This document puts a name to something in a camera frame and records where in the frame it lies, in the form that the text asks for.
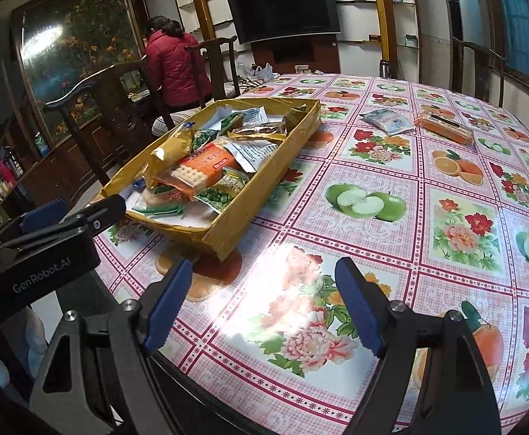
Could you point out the metal thermos bottle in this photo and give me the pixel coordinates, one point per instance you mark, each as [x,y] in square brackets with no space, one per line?
[384,69]

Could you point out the person's left hand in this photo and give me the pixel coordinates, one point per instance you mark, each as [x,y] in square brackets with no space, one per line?
[37,335]

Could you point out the long orange cracker packet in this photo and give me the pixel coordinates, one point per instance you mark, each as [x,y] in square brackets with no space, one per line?
[201,167]

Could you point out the dark wooden chair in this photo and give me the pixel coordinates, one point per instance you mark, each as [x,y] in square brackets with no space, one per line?
[500,72]
[214,63]
[124,118]

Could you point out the flower wall painting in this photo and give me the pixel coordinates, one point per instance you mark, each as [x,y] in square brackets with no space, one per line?
[87,31]

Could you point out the wooden sideboard cabinet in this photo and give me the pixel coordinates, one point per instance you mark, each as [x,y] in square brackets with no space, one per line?
[65,172]

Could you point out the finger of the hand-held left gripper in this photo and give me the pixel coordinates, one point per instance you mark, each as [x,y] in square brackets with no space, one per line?
[105,210]
[42,215]

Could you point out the green drink can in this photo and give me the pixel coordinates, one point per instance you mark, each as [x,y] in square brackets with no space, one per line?
[42,143]

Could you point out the yellow cardboard box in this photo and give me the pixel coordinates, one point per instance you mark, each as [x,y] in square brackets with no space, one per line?
[264,181]

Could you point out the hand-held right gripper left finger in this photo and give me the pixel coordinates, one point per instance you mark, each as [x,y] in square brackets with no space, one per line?
[169,310]

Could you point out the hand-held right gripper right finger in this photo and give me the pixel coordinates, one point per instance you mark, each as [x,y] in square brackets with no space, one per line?
[357,310]

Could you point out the black flat television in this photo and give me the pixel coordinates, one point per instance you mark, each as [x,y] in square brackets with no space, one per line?
[282,9]

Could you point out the white plastic bag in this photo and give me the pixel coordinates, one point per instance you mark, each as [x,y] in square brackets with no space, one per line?
[260,72]

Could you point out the white and blue snack packet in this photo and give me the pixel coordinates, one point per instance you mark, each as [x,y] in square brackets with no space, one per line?
[389,121]

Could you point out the white standing air conditioner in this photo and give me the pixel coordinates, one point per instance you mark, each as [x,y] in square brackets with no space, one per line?
[462,22]

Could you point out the green pea snack packet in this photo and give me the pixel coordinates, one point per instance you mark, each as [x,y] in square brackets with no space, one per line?
[221,190]
[206,138]

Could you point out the floral fruit print tablecloth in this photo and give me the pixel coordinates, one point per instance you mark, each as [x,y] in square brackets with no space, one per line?
[382,244]

